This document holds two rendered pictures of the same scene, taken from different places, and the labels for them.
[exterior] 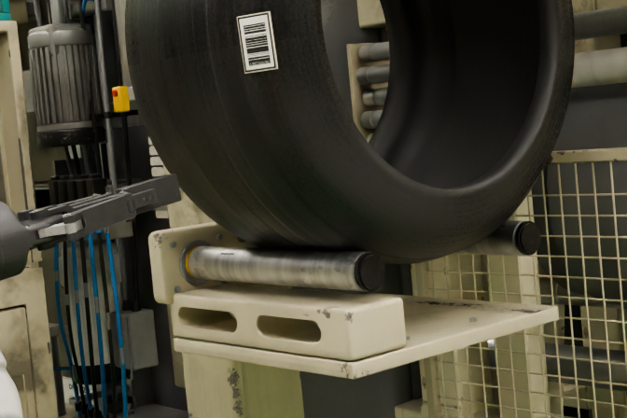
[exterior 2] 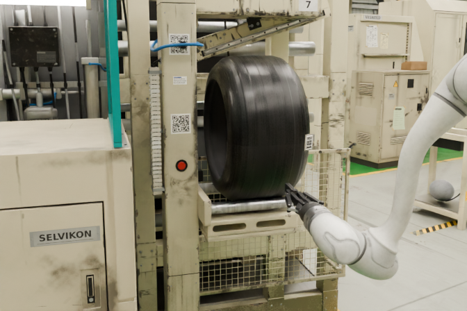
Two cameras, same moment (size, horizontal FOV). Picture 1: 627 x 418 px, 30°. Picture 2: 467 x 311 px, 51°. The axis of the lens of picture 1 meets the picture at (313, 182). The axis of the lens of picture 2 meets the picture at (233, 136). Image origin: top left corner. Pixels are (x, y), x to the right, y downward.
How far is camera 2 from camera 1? 1.92 m
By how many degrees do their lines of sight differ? 65
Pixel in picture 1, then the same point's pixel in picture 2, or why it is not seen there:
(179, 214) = (174, 191)
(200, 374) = (178, 250)
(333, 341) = (290, 223)
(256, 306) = (257, 219)
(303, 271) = (272, 205)
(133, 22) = (255, 132)
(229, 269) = (235, 208)
